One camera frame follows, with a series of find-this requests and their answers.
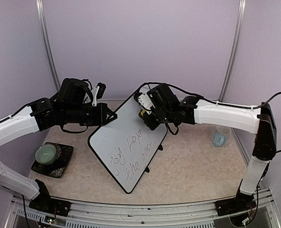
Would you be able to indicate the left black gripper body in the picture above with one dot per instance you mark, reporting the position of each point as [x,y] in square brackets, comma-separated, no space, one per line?
[93,119]

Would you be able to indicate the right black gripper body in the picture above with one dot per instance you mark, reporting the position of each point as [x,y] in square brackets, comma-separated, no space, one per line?
[152,124]

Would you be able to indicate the yellow black whiteboard eraser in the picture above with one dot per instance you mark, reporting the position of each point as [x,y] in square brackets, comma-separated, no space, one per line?
[142,113]

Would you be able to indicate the white whiteboard black frame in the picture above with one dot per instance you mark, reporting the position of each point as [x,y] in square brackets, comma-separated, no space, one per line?
[126,145]

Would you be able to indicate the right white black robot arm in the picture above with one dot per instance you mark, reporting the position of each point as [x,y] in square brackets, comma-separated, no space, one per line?
[161,106]

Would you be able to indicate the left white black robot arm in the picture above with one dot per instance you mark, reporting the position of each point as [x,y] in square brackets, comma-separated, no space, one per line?
[77,102]

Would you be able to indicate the pale green ceramic bowl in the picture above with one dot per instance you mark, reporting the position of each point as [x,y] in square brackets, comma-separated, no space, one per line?
[46,154]

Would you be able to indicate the light blue ceramic mug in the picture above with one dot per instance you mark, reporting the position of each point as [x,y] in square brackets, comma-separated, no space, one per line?
[220,135]

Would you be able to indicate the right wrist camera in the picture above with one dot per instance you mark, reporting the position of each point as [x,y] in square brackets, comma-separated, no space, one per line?
[143,99]

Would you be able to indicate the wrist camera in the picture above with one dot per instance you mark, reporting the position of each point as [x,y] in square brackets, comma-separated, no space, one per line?
[143,99]
[98,92]

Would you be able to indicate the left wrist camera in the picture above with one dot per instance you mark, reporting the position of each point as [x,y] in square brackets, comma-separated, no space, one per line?
[98,92]

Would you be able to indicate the aluminium front rail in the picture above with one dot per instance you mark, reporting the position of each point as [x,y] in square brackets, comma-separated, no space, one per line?
[202,214]

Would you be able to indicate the left aluminium corner post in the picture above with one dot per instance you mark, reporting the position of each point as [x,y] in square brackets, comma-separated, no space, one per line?
[46,41]

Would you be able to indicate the aluminium corner post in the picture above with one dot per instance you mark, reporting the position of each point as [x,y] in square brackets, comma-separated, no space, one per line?
[46,41]
[234,49]

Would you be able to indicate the right aluminium corner post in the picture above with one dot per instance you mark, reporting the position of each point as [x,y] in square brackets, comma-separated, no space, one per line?
[234,49]

